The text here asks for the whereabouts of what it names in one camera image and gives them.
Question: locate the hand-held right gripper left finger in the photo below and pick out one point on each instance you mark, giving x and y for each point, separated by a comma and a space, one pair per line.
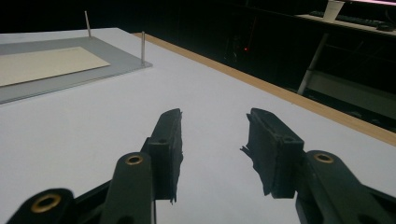
163, 149

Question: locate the black computer mouse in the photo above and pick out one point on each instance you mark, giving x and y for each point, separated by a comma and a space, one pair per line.
386, 27

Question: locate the clear acrylic photo frame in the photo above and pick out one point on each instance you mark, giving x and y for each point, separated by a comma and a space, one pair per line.
120, 59

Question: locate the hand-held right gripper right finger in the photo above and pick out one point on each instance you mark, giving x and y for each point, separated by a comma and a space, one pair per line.
277, 155

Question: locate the monitor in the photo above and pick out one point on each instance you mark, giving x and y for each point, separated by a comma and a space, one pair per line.
376, 2

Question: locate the white foam board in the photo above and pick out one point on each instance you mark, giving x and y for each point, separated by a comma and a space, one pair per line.
202, 87

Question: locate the metal frame pin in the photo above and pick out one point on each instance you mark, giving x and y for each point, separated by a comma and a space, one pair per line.
88, 25
143, 48

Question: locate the white metal frame stand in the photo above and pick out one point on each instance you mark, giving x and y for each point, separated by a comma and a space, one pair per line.
313, 62

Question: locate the black keyboard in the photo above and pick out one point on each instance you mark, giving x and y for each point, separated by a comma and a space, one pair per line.
351, 19

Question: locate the painting print card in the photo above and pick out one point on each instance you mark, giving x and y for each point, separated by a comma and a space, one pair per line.
46, 65

